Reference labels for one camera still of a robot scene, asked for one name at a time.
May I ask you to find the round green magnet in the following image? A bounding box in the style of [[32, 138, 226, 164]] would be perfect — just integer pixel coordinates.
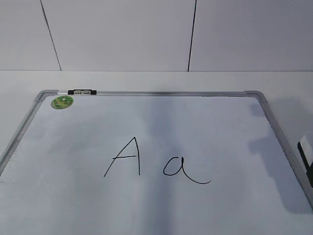
[[51, 95, 74, 110]]

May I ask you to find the white board eraser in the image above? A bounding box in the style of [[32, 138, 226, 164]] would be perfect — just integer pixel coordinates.
[[297, 131, 313, 187]]

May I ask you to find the white board with grey frame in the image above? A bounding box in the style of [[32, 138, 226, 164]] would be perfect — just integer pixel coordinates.
[[0, 91, 313, 235]]

